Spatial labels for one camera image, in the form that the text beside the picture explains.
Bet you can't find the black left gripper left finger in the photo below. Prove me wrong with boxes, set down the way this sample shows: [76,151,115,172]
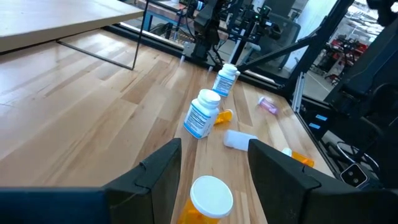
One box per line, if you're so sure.
[104,138,182,224]

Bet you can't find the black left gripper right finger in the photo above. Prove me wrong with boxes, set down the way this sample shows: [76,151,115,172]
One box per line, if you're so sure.
[248,139,326,224]

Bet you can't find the small orange pill bottle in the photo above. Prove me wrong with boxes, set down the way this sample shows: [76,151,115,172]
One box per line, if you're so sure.
[213,108,234,126]
[281,147,315,168]

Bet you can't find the wide orange pill bottle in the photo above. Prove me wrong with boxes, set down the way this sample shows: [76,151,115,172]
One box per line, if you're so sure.
[176,175,234,224]

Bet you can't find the white bottle blue label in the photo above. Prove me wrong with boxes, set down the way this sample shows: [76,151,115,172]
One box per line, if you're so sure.
[211,63,241,98]
[183,88,221,140]

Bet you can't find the plain white bottle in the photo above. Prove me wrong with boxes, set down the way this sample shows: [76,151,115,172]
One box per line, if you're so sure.
[223,129,259,152]

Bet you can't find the pink pill bottle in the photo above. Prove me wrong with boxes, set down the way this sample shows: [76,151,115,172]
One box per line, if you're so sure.
[257,96,280,116]

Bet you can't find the wooden shelf black metal legs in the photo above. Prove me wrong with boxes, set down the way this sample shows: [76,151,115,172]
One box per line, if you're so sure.
[0,0,150,71]

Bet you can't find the black background robot rig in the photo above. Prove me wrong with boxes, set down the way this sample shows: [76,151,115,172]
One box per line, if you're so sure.
[225,0,282,65]

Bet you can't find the blue-legged table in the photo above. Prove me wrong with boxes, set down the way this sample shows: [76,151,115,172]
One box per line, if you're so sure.
[136,0,200,34]

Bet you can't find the black box blue labels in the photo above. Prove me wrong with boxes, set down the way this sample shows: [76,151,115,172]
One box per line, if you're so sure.
[303,104,341,141]

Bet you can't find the red tool cart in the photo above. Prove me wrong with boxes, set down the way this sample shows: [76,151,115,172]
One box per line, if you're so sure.
[323,34,369,85]

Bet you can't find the black office chair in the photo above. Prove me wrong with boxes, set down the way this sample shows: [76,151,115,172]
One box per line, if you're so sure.
[323,18,398,187]

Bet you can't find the table-level camera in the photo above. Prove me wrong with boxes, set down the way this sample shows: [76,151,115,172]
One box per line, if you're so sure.
[340,162,370,189]

